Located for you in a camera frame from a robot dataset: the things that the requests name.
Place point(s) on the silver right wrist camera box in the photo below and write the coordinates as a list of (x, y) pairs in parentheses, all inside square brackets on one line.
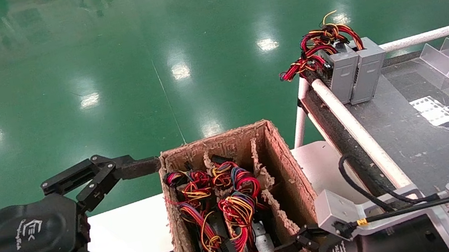
[(336, 210)]

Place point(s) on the black conveyor belt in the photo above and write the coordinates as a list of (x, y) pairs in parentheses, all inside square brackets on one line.
[(431, 145)]

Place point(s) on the brown cardboard box with dividers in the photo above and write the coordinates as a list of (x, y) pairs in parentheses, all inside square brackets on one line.
[(295, 187)]

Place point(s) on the white pipe leg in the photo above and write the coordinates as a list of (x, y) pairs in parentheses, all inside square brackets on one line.
[(299, 117)]

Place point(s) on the long white rail pipe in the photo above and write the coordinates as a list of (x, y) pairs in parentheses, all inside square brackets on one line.
[(354, 126)]

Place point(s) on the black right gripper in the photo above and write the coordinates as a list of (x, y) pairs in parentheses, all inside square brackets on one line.
[(389, 249)]

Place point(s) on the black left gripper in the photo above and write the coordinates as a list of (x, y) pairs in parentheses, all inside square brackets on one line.
[(32, 238)]

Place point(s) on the white cross pipe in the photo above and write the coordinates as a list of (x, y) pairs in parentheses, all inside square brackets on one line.
[(430, 35)]

